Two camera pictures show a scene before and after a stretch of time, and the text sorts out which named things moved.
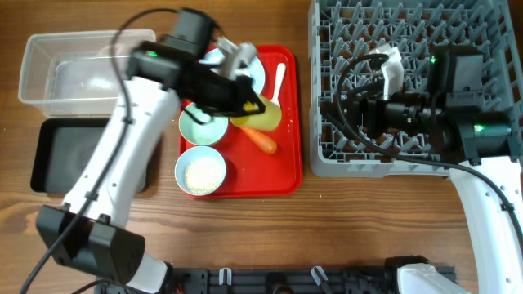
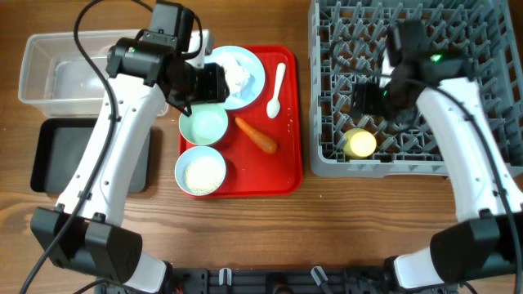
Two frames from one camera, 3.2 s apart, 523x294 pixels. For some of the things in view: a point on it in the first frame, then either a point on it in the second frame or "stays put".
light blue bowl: [190, 154] stays put
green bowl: [201, 134] stays put
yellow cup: [267, 119] → [358, 143]
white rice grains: [203, 174] stays put
